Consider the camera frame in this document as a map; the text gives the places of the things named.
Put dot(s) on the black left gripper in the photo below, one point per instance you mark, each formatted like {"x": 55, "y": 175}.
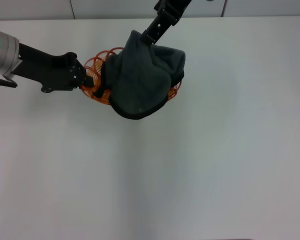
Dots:
{"x": 50, "y": 72}

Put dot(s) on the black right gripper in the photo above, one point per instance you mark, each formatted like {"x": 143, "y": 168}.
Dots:
{"x": 173, "y": 10}

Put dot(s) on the orange plastic woven basket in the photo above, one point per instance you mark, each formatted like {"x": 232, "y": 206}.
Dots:
{"x": 95, "y": 67}

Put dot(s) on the dark grey towel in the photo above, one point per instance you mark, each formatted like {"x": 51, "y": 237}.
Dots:
{"x": 145, "y": 80}

